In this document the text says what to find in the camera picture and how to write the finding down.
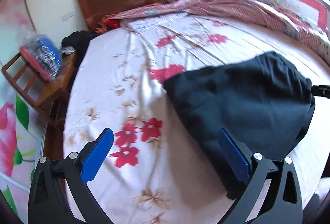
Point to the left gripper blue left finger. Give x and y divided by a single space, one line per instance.
94 154

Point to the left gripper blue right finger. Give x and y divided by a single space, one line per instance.
237 155

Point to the dark navy pants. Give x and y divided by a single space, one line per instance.
263 102

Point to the pink patterned quilt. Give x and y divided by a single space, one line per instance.
248 11

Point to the white floral bed sheet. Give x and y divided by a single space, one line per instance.
156 173

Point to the floral wardrobe door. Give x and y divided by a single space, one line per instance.
21 130

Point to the wooden chair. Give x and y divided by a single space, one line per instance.
45 97

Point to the wooden nightstand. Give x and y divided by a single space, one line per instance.
69 69

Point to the plastic bag with clothes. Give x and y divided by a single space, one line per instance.
40 52

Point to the black clothes pile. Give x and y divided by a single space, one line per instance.
77 42

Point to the red tasselled cloth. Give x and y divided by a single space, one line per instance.
107 23

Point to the white wall socket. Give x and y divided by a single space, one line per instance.
67 16

